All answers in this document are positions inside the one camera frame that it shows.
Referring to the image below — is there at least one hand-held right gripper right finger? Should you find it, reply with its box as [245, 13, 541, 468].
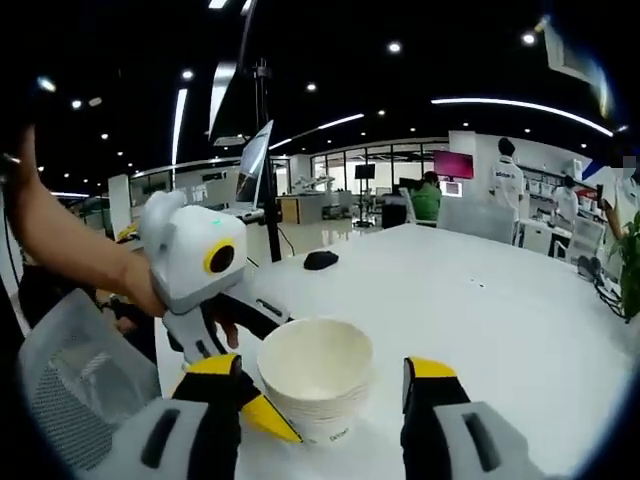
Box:
[399, 355, 546, 480]

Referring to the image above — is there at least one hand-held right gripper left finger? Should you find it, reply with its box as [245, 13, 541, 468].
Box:
[74, 353, 246, 480]

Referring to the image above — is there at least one stack of white paper cups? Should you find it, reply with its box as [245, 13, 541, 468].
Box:
[257, 317, 375, 446]

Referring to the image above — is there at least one person's left hand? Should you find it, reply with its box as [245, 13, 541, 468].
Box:
[205, 303, 241, 351]

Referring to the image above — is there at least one black computer mouse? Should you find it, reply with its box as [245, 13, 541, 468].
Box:
[303, 250, 340, 270]

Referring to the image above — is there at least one black tripod stand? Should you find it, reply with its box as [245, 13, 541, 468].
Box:
[252, 58, 284, 264]

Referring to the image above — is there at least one grey mesh office chair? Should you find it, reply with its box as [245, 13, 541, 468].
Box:
[18, 289, 166, 471]

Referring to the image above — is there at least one wooden low cabinet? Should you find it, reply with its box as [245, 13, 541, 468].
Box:
[276, 194, 301, 226]

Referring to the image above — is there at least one silver laptop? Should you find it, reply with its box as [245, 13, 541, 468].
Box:
[230, 119, 275, 221]

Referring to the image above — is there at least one white table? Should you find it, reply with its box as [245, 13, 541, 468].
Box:
[154, 223, 639, 480]

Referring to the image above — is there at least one straight ceiling strip light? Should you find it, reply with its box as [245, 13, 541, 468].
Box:
[268, 113, 365, 150]
[171, 88, 189, 166]

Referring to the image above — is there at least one grey overhead panel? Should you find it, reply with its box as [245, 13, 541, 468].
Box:
[207, 59, 246, 144]

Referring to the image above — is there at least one black monitor on stand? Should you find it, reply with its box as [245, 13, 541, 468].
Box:
[354, 163, 376, 229]

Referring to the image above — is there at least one grey rounded object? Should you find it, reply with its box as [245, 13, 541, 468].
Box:
[577, 254, 606, 281]

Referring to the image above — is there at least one white mesh office chair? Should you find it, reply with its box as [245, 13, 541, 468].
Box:
[549, 217, 606, 261]

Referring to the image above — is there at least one green potted plant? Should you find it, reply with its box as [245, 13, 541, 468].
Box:
[607, 209, 640, 321]

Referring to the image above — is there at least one pink monitor screen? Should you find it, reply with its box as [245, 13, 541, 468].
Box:
[433, 149, 474, 180]

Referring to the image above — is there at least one curved ceiling strip light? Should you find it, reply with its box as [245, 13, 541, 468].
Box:
[430, 97, 615, 137]

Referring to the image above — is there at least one ceiling air conditioner vent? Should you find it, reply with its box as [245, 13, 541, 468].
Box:
[542, 17, 609, 86]

